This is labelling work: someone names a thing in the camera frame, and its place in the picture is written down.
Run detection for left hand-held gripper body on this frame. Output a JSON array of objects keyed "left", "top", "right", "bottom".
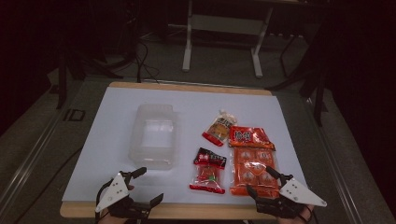
[{"left": 94, "top": 170, "right": 154, "bottom": 221}]

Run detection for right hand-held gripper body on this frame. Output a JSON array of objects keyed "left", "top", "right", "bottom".
[{"left": 253, "top": 175, "right": 328, "bottom": 219}]

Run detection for large orange snack packet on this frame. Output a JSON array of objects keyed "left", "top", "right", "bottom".
[{"left": 228, "top": 125, "right": 281, "bottom": 198}]

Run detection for clear plastic container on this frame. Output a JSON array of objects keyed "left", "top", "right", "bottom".
[{"left": 128, "top": 104, "right": 179, "bottom": 171}]

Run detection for red and black snack packet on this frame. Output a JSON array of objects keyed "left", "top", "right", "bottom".
[{"left": 189, "top": 147, "right": 228, "bottom": 195}]

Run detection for person's right hand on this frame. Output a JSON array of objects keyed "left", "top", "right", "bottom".
[{"left": 276, "top": 203, "right": 316, "bottom": 224}]

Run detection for person's left hand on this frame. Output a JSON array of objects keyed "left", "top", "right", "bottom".
[{"left": 98, "top": 183, "right": 135, "bottom": 224}]

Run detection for white table mat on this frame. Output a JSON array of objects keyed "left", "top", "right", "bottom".
[{"left": 61, "top": 86, "right": 314, "bottom": 207}]

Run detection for small clear orange snack packet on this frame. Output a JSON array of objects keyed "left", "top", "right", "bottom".
[{"left": 201, "top": 108, "right": 238, "bottom": 147}]

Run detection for black metal stand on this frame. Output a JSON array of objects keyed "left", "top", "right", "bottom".
[{"left": 312, "top": 69, "right": 329, "bottom": 128}]

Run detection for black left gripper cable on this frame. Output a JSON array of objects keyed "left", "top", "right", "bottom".
[{"left": 94, "top": 177, "right": 114, "bottom": 223}]

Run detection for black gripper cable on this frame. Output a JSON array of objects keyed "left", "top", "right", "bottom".
[
  {"left": 94, "top": 177, "right": 114, "bottom": 223},
  {"left": 297, "top": 204, "right": 314, "bottom": 224}
]

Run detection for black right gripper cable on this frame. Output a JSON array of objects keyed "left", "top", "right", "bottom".
[{"left": 297, "top": 204, "right": 314, "bottom": 224}]

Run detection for grey metal floor rail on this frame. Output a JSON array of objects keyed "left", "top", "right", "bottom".
[
  {"left": 305, "top": 96, "right": 363, "bottom": 224},
  {"left": 0, "top": 102, "right": 73, "bottom": 216}
]

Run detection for black floor socket frame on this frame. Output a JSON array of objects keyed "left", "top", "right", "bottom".
[{"left": 63, "top": 108, "right": 87, "bottom": 122}]

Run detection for black floor cables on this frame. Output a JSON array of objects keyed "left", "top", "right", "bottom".
[{"left": 132, "top": 38, "right": 162, "bottom": 84}]

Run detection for white metal table frame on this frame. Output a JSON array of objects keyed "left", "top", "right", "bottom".
[{"left": 181, "top": 0, "right": 276, "bottom": 79}]

